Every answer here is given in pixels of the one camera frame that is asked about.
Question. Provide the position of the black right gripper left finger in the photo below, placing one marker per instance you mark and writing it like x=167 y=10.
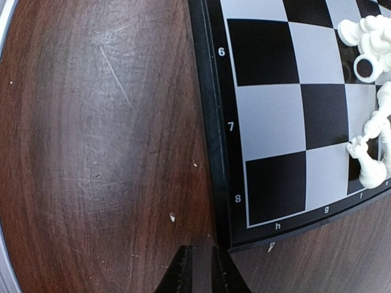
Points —
x=178 y=276

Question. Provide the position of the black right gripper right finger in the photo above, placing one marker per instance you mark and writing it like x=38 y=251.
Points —
x=225 y=276

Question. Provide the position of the black and white chessboard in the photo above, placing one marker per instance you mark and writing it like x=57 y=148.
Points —
x=280 y=103

